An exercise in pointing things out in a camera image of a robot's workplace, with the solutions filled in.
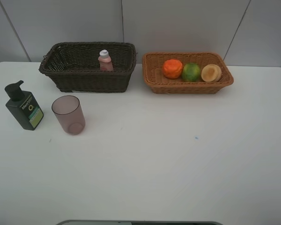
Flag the orange peeled mandarin toy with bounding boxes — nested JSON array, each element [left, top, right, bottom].
[[162, 59, 183, 79]]

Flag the pink bottle white cap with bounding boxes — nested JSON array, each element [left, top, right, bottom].
[[98, 50, 114, 71]]

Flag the green lime fruit toy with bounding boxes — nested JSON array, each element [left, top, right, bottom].
[[181, 63, 201, 82]]

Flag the translucent purple plastic cup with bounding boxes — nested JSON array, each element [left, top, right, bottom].
[[52, 95, 86, 135]]

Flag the red yellow peach toy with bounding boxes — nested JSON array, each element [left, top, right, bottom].
[[201, 64, 222, 82]]

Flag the light orange wicker basket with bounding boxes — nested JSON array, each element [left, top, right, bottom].
[[142, 52, 234, 94]]

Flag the dark brown wicker basket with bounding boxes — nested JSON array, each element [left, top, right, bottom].
[[39, 42, 137, 93]]

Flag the dark green pump bottle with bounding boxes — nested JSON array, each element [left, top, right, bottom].
[[5, 80, 44, 131]]

